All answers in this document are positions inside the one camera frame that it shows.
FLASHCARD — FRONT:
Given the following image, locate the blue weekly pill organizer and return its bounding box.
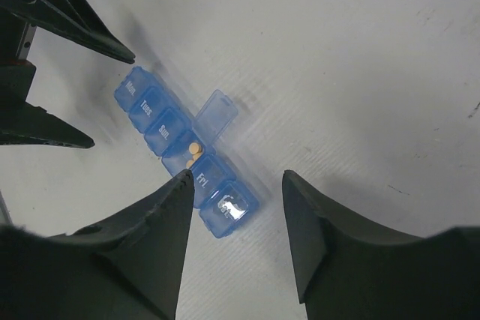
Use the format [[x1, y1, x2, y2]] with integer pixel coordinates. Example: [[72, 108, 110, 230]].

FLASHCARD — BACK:
[[114, 66, 260, 238]]

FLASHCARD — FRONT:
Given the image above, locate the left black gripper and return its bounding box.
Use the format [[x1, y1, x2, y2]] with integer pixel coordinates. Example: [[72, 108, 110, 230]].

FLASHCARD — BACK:
[[1, 0, 135, 149]]

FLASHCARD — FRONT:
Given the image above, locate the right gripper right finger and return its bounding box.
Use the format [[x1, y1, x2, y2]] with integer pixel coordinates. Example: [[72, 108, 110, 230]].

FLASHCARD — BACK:
[[282, 170, 479, 319]]

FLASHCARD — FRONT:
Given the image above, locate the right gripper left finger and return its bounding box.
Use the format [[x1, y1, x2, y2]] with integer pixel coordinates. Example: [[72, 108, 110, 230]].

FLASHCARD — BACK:
[[1, 170, 194, 319]]

